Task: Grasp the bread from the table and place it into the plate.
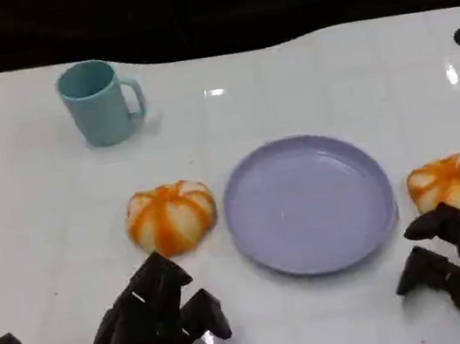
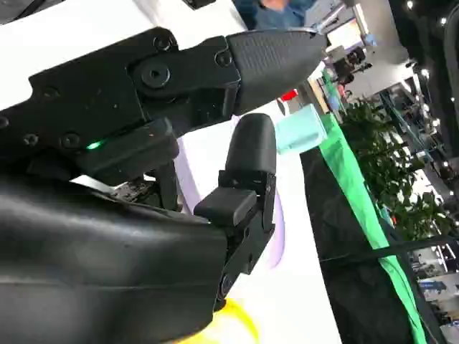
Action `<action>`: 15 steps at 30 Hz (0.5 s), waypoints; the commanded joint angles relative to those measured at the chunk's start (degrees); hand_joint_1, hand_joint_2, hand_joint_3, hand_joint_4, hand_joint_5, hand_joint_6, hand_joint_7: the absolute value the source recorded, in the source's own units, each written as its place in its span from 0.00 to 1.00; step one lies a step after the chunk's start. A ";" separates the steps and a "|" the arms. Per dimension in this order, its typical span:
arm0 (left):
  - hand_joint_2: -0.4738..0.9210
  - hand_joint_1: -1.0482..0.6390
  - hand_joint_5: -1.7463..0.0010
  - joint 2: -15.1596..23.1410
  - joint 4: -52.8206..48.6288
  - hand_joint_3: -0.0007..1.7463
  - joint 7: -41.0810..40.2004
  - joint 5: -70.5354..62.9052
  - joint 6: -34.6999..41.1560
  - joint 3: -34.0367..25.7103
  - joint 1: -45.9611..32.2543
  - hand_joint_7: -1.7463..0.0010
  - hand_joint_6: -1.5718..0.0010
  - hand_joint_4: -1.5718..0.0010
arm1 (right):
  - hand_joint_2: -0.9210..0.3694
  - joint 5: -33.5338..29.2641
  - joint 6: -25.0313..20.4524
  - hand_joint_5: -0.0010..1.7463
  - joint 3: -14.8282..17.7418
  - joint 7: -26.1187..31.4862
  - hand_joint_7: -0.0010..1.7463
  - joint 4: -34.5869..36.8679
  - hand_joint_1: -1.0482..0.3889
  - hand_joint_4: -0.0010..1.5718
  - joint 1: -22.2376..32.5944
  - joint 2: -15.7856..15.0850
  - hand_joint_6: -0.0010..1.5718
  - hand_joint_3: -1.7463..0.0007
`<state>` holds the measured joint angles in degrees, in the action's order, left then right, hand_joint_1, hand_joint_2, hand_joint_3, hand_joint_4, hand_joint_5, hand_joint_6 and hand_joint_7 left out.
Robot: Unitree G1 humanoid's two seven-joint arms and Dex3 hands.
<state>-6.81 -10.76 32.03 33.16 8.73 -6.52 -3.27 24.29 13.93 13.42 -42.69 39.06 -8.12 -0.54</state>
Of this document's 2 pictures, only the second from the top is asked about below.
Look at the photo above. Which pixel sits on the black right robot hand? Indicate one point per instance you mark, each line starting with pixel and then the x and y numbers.
pixel 89 251

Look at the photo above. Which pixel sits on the lilac plate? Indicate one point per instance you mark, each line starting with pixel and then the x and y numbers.
pixel 201 168

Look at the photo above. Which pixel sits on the orange white toy bread roll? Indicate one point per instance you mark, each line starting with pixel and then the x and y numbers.
pixel 240 322

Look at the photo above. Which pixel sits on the pale green mug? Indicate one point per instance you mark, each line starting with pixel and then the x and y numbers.
pixel 301 129

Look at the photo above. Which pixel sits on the black backdrop cloth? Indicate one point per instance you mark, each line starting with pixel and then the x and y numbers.
pixel 340 222

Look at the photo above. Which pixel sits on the small red object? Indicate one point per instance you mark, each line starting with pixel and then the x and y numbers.
pixel 289 95

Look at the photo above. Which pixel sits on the green cloth strip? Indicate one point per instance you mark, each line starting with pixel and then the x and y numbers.
pixel 344 157

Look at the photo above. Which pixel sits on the person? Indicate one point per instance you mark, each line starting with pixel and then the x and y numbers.
pixel 276 17

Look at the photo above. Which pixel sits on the green leafy plants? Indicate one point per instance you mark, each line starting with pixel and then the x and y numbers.
pixel 391 168

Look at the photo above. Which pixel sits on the white display screen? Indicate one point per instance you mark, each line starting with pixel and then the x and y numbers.
pixel 342 33

